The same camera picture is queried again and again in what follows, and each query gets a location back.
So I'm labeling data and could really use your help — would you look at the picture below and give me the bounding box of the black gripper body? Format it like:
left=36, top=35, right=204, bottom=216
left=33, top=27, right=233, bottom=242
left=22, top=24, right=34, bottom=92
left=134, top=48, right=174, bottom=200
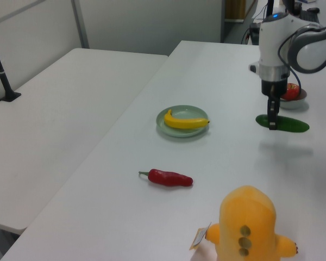
left=261, top=78, right=289, bottom=102

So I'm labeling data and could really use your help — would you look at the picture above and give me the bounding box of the green cucumber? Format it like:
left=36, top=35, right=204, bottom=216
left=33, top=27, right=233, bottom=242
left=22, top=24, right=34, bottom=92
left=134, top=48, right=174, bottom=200
left=255, top=114, right=310, bottom=133

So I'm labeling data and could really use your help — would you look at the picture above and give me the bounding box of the metal bowl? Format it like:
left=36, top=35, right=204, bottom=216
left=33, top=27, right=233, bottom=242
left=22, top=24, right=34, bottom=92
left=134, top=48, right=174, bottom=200
left=279, top=88, right=308, bottom=110

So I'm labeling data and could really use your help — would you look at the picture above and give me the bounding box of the red apple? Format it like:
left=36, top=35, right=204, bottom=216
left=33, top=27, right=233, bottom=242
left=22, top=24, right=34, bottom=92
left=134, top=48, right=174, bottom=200
left=280, top=83, right=300, bottom=101

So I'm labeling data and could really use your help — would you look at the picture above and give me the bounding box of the black electronics box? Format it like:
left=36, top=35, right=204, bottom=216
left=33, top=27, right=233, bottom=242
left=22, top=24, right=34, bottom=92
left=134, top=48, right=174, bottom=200
left=246, top=23, right=261, bottom=46

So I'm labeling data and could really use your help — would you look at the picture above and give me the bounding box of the black keyboard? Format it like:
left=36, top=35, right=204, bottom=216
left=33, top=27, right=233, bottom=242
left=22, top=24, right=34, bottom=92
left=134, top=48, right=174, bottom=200
left=300, top=10, right=321, bottom=23

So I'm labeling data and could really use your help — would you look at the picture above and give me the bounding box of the black thin upright pole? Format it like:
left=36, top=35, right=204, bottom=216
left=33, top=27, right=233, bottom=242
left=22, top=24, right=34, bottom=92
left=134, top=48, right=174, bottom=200
left=266, top=0, right=275, bottom=20

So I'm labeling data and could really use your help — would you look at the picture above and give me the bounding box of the yellow wooden cabinet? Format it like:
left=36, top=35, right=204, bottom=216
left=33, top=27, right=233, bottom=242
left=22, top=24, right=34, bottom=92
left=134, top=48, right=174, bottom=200
left=224, top=0, right=247, bottom=21

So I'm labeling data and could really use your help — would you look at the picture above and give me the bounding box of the pale green plate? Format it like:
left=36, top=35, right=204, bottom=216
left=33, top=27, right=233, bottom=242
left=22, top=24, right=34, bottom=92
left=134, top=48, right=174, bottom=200
left=156, top=104, right=209, bottom=139

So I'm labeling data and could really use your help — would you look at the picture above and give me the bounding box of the yellow banana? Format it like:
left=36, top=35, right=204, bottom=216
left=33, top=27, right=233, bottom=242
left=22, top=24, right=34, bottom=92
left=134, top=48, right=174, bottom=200
left=164, top=109, right=211, bottom=130

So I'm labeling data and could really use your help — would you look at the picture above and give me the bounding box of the yellow plush toy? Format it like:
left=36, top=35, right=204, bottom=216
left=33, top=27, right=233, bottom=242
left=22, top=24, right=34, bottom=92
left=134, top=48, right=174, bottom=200
left=189, top=185, right=299, bottom=261

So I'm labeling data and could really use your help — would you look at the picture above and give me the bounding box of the red chili pepper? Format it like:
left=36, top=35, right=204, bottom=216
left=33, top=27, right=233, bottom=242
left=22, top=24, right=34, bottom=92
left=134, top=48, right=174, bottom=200
left=138, top=169, right=193, bottom=188

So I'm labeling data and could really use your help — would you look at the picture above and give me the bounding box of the white adjacent table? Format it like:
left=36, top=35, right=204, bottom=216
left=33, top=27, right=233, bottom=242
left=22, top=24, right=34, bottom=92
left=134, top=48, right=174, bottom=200
left=0, top=48, right=169, bottom=236

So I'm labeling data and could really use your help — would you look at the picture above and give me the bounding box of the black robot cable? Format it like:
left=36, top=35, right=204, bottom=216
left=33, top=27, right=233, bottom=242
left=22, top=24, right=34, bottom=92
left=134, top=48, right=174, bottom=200
left=277, top=24, right=302, bottom=95

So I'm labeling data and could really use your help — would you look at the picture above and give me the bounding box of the grey partition post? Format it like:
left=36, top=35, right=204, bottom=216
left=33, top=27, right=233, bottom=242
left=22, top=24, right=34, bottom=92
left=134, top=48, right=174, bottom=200
left=70, top=0, right=90, bottom=49

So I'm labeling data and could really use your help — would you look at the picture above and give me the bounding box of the black camera stand pole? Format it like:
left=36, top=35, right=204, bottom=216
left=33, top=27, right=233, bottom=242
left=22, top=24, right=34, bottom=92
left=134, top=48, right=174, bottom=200
left=0, top=28, right=22, bottom=103

